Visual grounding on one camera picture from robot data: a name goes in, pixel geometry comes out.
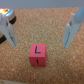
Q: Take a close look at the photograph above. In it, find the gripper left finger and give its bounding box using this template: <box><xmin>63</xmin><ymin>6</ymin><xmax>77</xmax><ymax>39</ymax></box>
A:
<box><xmin>0</xmin><ymin>9</ymin><xmax>19</xmax><ymax>48</ymax></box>

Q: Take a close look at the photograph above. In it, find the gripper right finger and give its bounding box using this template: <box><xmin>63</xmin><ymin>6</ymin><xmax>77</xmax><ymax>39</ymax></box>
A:
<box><xmin>61</xmin><ymin>8</ymin><xmax>84</xmax><ymax>50</ymax></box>

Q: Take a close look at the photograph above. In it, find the pink block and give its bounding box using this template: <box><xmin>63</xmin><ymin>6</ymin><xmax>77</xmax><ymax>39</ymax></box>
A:
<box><xmin>28</xmin><ymin>42</ymin><xmax>48</xmax><ymax>67</ymax></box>

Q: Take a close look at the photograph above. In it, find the white cabinet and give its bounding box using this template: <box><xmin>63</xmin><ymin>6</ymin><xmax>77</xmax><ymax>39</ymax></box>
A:
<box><xmin>0</xmin><ymin>0</ymin><xmax>84</xmax><ymax>10</ymax></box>

